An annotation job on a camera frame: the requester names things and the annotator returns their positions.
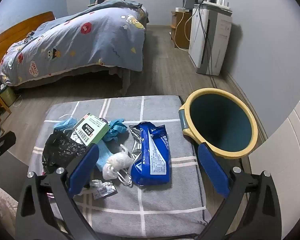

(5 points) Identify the white router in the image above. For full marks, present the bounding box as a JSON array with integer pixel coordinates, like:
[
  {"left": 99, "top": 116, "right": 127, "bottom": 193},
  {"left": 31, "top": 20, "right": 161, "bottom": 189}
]
[{"left": 202, "top": 0, "right": 230, "bottom": 7}]

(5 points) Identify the white cord loop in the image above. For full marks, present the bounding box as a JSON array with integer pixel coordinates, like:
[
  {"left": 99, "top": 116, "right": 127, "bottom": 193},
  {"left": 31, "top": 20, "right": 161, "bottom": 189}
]
[{"left": 116, "top": 169, "right": 133, "bottom": 187}]

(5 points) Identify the black cable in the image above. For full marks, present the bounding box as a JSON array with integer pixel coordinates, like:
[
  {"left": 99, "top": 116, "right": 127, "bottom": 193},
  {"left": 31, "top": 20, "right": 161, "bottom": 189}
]
[{"left": 199, "top": 0, "right": 213, "bottom": 74}]

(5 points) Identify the small printed label packet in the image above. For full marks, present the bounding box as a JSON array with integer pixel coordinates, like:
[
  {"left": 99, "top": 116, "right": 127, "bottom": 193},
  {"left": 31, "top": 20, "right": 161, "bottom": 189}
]
[{"left": 90, "top": 179, "right": 116, "bottom": 200}]

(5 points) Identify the white panelled cabinet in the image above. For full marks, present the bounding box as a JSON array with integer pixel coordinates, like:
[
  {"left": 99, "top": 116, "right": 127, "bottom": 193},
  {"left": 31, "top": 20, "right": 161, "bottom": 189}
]
[{"left": 248, "top": 99, "right": 300, "bottom": 183}]

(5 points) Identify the blue printed duvet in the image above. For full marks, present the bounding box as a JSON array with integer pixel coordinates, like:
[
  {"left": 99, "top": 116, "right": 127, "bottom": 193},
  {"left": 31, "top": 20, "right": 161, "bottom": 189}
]
[{"left": 0, "top": 0, "right": 149, "bottom": 85}]

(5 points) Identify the blue wipes packet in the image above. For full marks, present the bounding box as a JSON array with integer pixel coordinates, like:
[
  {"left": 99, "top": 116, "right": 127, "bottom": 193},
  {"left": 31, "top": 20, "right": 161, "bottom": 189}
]
[{"left": 129, "top": 121, "right": 172, "bottom": 186}]

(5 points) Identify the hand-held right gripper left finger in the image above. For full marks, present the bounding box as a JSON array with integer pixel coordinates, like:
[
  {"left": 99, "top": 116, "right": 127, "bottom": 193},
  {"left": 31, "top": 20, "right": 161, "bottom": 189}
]
[{"left": 15, "top": 144, "right": 100, "bottom": 240}]

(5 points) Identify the blue glove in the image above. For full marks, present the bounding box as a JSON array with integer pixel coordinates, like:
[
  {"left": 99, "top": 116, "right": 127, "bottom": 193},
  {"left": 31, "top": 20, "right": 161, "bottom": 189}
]
[{"left": 102, "top": 118, "right": 128, "bottom": 142}]

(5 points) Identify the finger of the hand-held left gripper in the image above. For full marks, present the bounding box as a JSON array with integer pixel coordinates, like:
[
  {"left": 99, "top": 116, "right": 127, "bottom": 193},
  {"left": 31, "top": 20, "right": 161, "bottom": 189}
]
[{"left": 0, "top": 125, "right": 17, "bottom": 180}]

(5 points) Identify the white fluffy rug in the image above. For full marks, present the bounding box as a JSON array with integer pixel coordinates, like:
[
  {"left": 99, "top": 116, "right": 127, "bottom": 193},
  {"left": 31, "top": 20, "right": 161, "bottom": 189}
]
[{"left": 0, "top": 180, "right": 21, "bottom": 240}]

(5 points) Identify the light blue packet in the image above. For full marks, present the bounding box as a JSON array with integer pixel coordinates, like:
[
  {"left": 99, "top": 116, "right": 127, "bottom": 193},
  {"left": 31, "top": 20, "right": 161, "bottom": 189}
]
[{"left": 95, "top": 140, "right": 113, "bottom": 172}]

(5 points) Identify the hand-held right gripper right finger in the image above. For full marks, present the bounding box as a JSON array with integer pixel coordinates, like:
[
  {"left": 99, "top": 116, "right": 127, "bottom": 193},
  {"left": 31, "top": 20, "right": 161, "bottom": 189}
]
[{"left": 197, "top": 142, "right": 283, "bottom": 240}]

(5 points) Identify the white plastic bag wad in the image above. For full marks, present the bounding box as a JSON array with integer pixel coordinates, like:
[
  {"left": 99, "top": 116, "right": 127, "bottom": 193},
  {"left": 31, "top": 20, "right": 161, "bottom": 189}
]
[{"left": 102, "top": 144, "right": 133, "bottom": 180}]

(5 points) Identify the wooden bed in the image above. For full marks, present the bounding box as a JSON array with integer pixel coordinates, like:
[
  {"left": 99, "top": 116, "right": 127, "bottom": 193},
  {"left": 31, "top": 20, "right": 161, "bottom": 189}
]
[{"left": 0, "top": 11, "right": 150, "bottom": 92}]

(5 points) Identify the light blue face mask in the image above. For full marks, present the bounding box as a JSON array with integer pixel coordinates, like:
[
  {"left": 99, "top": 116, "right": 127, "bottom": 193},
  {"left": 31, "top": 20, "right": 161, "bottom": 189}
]
[{"left": 54, "top": 115, "right": 78, "bottom": 132}]

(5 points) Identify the green and white box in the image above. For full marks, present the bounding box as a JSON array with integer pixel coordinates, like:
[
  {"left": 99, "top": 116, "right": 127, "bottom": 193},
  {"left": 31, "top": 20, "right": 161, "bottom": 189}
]
[{"left": 72, "top": 113, "right": 110, "bottom": 147}]

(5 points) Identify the black plastic bag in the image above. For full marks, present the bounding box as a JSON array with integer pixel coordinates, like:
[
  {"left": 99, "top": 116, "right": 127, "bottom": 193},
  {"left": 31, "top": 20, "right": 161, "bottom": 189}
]
[{"left": 42, "top": 130, "right": 88, "bottom": 174}]

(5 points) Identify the white air purifier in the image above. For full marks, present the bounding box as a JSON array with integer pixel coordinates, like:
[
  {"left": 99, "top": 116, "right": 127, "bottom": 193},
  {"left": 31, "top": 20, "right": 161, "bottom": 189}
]
[{"left": 188, "top": 4, "right": 233, "bottom": 76}]

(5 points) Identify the yellow-rimmed teal trash bin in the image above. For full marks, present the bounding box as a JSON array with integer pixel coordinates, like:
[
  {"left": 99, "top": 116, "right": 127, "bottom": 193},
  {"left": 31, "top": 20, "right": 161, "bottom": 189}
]
[{"left": 178, "top": 88, "right": 258, "bottom": 160}]

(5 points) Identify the wooden cabinet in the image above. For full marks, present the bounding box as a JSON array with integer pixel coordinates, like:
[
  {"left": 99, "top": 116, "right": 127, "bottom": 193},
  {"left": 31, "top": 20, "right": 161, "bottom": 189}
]
[{"left": 170, "top": 8, "right": 193, "bottom": 50}]

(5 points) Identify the small green bin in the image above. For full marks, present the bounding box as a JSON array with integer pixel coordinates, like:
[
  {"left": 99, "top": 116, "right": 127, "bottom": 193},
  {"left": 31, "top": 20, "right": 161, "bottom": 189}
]
[{"left": 0, "top": 84, "right": 17, "bottom": 107}]

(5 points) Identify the pale yellow cable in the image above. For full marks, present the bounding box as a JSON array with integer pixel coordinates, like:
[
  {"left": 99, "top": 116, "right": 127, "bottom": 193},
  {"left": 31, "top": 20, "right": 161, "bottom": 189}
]
[{"left": 174, "top": 9, "right": 190, "bottom": 48}]

